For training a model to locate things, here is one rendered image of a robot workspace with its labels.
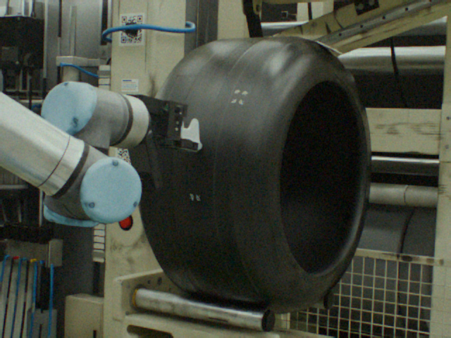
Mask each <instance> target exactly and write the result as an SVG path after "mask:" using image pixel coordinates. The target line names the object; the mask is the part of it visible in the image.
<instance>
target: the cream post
mask: <svg viewBox="0 0 451 338"><path fill-rule="evenodd" d="M185 4H186V0H113V27H117V26H120V14H124V13H145V15H144V24H149V25H158V26H163V27H174V28H185ZM184 43H185V33H172V32H160V31H156V30H144V45H138V46H119V32H113V36H112V59H111V92H117V93H120V94H125V95H126V94H143V95H146V96H150V97H153V98H155V96H156V95H157V93H158V91H159V90H160V88H161V86H162V85H163V83H164V82H165V80H166V78H167V77H168V75H169V74H170V72H171V71H172V69H174V67H175V66H176V65H177V64H178V62H179V61H180V60H181V59H182V58H184ZM122 79H138V92H122V91H121V87H122ZM129 217H130V219H131V224H130V226H129V227H122V226H121V224H120V221H119V222H116V223H111V224H106V269H105V283H104V326H103V338H121V322H118V321H115V320H113V319H112V317H111V313H112V291H113V279H114V278H115V277H120V276H124V275H131V274H135V273H141V272H146V271H150V270H156V269H160V268H161V266H160V265H159V263H158V261H157V259H156V257H155V255H154V253H153V251H152V248H151V247H150V244H149V242H148V239H147V236H146V234H145V232H144V228H143V225H142V221H141V217H140V211H139V206H138V205H137V208H136V209H135V210H134V211H133V213H132V214H131V215H129Z"/></svg>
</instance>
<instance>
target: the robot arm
mask: <svg viewBox="0 0 451 338"><path fill-rule="evenodd" d="M166 104H168V106H167V105H166ZM176 104H177V105H180V106H183V113H182V114H181V113H180V107H177V106H176V107H175V105H176ZM187 108H188V105H185V104H181V103H178V102H175V101H165V100H160V99H156V98H153V97H150V96H146V95H143V94H126V95H125V94H120V93H117V92H111V91H109V90H105V89H101V88H98V87H93V86H92V85H90V84H87V83H84V82H63V83H61V84H58V85H57V86H55V87H54V88H53V89H52V90H51V91H50V92H49V93H48V95H47V97H46V99H45V100H44V103H43V105H42V112H41V117H40V116H38V115H37V114H36V113H33V112H32V111H30V110H29V109H27V108H26V107H24V106H22V105H20V104H19V103H18V102H16V101H14V100H12V99H11V98H9V97H8V96H6V95H5V94H3V93H1V92H0V166H1V167H3V168H5V169H7V170H8V171H10V172H12V173H13V174H15V175H17V176H18V177H21V178H22V179H24V180H25V181H27V182H29V183H30V184H33V185H34V186H36V187H38V188H40V189H41V190H43V191H44V192H45V198H44V200H43V205H44V217H45V218H46V219H47V220H49V221H51V222H55V223H59V224H64V225H72V226H80V227H94V226H97V225H98V224H99V223H101V224H111V223H116V222H119V221H122V220H124V219H126V218H127V217H128V216H129V215H131V214H132V213H133V211H134V210H135V209H136V208H137V205H138V203H139V202H140V197H141V192H146V193H156V192H157V191H159V190H160V189H161V188H162V187H163V182H162V178H161V171H160V167H159V161H158V157H157V153H156V148H157V149H174V150H179V151H190V152H197V151H199V150H200V149H201V148H202V144H201V143H200V141H199V123H198V120H197V119H192V122H191V123H190V126H189V127H188V128H187V129H185V128H184V123H183V118H186V117H187ZM109 147H114V148H118V149H127V150H128V154H129V158H130V164H131V165H130V164H129V163H127V162H125V161H124V160H122V159H120V158H116V157H108V154H109Z"/></svg>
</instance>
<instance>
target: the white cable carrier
mask: <svg viewBox="0 0 451 338"><path fill-rule="evenodd" d="M99 70H111V66H110V65H101V66H99ZM99 77H105V78H106V79H99V84H101V85H99V88H101V89H105V90H109V91H111V87H110V85H109V84H111V79H109V77H111V75H99ZM94 228H95V229H99V230H95V231H94V235H98V236H96V237H94V241H95V242H101V243H94V248H95V250H94V251H96V252H101V253H106V249H105V248H106V224H101V223H99V224H98V225H97V226H94ZM99 236H100V237H99ZM93 261H98V262H102V263H103V262H104V261H105V258H100V257H96V256H94V258H93Z"/></svg>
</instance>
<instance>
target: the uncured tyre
mask: <svg viewBox="0 0 451 338"><path fill-rule="evenodd" d="M176 75H206V76H205V77H176ZM235 88H243V89H250V92H249V95H248V97H247V100H246V103H245V107H239V106H229V103H230V100H231V98H232V95H233V92H234V91H235ZM155 98H156V99H160V100H165V101H175V102H178V103H181V104H185V105H188V108H187V117H186V118H183V123H184V128H185V129H187V128H188V127H189V126H190V123H191V122H192V119H197V120H198V123H199V141H200V143H201V144H202V148H201V149H200V150H199V151H197V152H190V151H179V150H174V149H157V148H156V153H157V157H158V161H159V167H160V171H161V178H162V182H163V187H162V188H161V189H160V190H159V191H157V192H156V193H146V192H141V197H140V202H139V203H138V206H139V211H140V217H141V221H142V225H143V228H144V232H145V234H146V236H147V239H148V242H149V244H150V247H151V248H152V251H153V253H154V255H155V257H156V259H157V261H158V263H159V265H160V266H161V269H162V270H163V271H164V273H165V274H166V276H167V277H168V278H169V279H170V281H171V282H172V283H173V284H174V285H176V286H177V287H178V288H180V289H181V290H183V291H184V292H186V293H188V294H190V295H192V296H194V297H199V298H203V299H211V300H215V301H223V302H227V303H235V304H240V305H243V306H251V307H256V308H263V309H268V310H271V311H273V312H274V313H275V314H283V313H293V312H298V311H303V310H304V309H306V308H308V307H310V306H312V305H313V304H315V303H316V302H317V301H318V300H319V299H320V298H322V297H323V296H324V295H325V294H327V293H328V292H329V291H330V290H331V289H332V288H334V286H335V285H336V284H337V283H338V282H339V281H340V279H341V278H342V276H343V275H344V274H345V272H346V270H347V269H348V267H349V265H350V263H351V261H352V259H353V257H354V254H355V252H356V250H357V247H358V244H359V240H360V238H361V235H362V231H363V228H364V223H365V220H366V213H367V209H368V205H369V195H370V188H371V136H370V130H369V122H368V118H367V114H366V108H365V105H364V101H363V98H362V95H361V92H360V90H359V88H358V85H357V83H356V81H355V79H354V78H353V76H352V74H351V73H350V71H349V70H348V69H347V68H346V67H345V66H344V65H343V63H342V62H341V61H340V60H339V59H338V58H337V56H336V55H335V54H334V53H333V52H332V51H331V50H330V49H329V48H327V47H325V46H324V45H322V44H319V43H318V42H315V41H313V40H310V39H305V38H302V37H255V38H233V39H219V40H216V41H213V42H210V43H208V44H205V45H202V46H200V47H198V48H196V49H194V50H193V51H191V52H190V53H188V54H187V55H186V56H185V57H184V58H182V59H181V60H180V61H179V62H178V64H177V65H176V66H175V67H174V69H172V71H171V72H170V74H169V75H168V77H167V78H166V80H165V82H164V83H163V85H162V86H161V88H160V90H159V91H158V93H157V95H156V96H155ZM188 190H193V191H201V192H202V204H189V201H188Z"/></svg>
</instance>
